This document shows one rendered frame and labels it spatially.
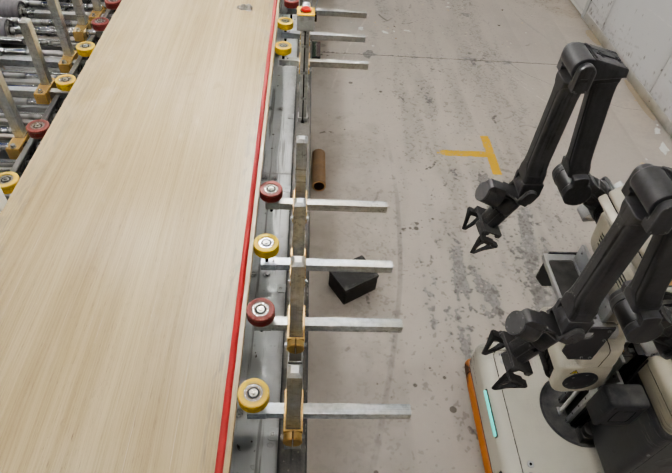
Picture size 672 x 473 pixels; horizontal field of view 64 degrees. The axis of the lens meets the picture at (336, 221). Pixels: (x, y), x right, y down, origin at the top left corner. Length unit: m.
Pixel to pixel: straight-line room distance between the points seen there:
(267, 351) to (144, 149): 0.87
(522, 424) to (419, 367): 0.55
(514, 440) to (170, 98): 1.87
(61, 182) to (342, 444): 1.45
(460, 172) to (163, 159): 2.04
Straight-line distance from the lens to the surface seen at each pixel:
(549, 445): 2.24
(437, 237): 3.05
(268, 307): 1.55
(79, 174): 2.06
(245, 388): 1.43
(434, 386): 2.52
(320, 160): 3.29
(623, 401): 1.85
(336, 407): 1.51
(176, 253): 1.71
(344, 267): 1.77
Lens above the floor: 2.19
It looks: 46 degrees down
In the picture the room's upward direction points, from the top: 6 degrees clockwise
